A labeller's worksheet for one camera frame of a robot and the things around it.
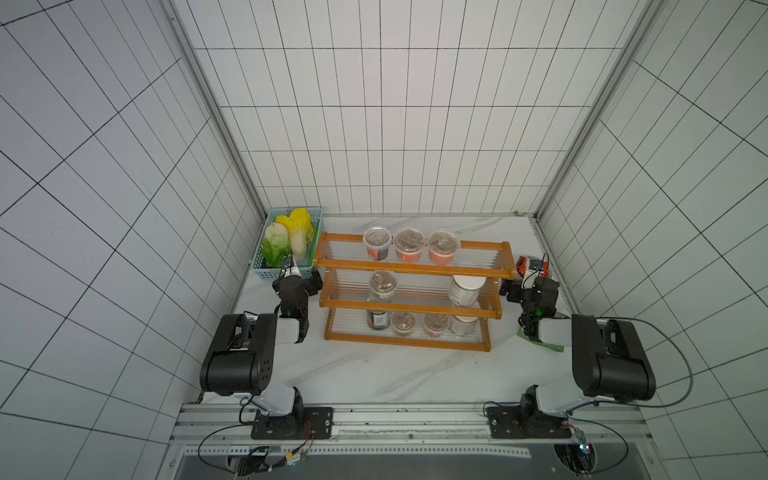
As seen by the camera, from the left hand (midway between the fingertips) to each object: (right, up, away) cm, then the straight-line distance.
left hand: (300, 273), depth 95 cm
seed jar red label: (+34, +10, -28) cm, 45 cm away
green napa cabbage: (-8, +9, +2) cm, 13 cm away
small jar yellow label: (+33, -13, -12) cm, 37 cm away
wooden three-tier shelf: (+36, -3, -14) cm, 38 cm away
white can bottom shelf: (+50, -13, -14) cm, 53 cm away
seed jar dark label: (+26, +11, -27) cm, 39 cm away
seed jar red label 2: (+41, +10, -28) cm, 51 cm away
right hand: (+68, 0, 0) cm, 68 cm away
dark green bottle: (+26, -11, -13) cm, 31 cm away
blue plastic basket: (-10, 0, +3) cm, 10 cm away
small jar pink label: (+43, -13, -12) cm, 46 cm away
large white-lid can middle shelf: (+48, -1, -24) cm, 53 cm away
